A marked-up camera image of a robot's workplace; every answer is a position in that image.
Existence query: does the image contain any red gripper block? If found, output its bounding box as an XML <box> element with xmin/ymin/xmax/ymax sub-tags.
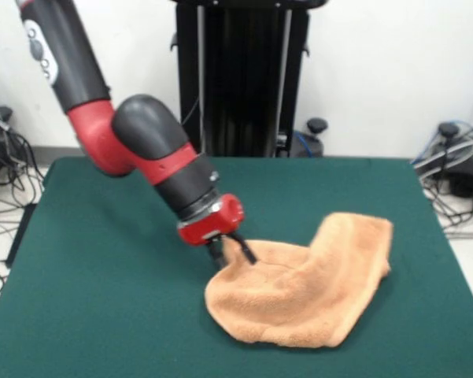
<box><xmin>176</xmin><ymin>192</ymin><xmax>259</xmax><ymax>271</ymax></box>

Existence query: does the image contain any tan terry towel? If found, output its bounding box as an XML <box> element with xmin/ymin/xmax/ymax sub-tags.
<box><xmin>203</xmin><ymin>212</ymin><xmax>394</xmax><ymax>350</ymax></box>

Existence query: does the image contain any dark green table cloth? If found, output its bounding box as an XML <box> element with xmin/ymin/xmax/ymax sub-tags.
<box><xmin>0</xmin><ymin>156</ymin><xmax>473</xmax><ymax>378</ymax></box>

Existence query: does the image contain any grey floor stand base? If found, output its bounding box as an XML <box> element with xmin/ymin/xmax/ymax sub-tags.
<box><xmin>412</xmin><ymin>120</ymin><xmax>473</xmax><ymax>198</ymax></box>

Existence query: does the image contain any blue pedestal cable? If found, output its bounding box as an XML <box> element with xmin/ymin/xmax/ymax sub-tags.
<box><xmin>292</xmin><ymin>131</ymin><xmax>320</xmax><ymax>158</ymax></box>

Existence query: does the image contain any black pedestal cable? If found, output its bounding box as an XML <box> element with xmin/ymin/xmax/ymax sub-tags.
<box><xmin>179</xmin><ymin>96</ymin><xmax>202</xmax><ymax>126</ymax></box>

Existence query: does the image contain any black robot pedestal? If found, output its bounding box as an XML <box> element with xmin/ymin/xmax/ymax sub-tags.
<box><xmin>167</xmin><ymin>0</ymin><xmax>328</xmax><ymax>159</ymax></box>

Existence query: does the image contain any blue floor cable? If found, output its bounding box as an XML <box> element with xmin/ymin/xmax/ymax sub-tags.
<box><xmin>410</xmin><ymin>120</ymin><xmax>473</xmax><ymax>166</ymax></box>

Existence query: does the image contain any black floor cable tangle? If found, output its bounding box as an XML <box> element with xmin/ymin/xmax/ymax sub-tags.
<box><xmin>0</xmin><ymin>129</ymin><xmax>45</xmax><ymax>320</ymax></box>
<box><xmin>419</xmin><ymin>183</ymin><xmax>473</xmax><ymax>242</ymax></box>

